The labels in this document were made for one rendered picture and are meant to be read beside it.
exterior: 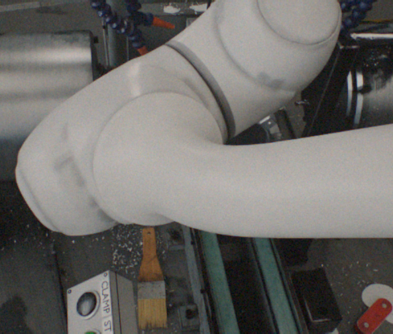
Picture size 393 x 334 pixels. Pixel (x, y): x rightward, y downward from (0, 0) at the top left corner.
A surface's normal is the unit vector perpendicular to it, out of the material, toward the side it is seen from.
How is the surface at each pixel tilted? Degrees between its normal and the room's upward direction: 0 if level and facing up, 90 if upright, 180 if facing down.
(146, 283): 0
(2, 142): 70
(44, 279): 0
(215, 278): 0
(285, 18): 34
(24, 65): 17
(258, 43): 77
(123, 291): 55
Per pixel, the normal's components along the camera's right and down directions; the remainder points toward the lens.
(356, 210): -0.47, 0.40
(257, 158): -0.48, -0.63
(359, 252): 0.09, -0.63
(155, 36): 0.18, 0.77
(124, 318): 0.85, -0.43
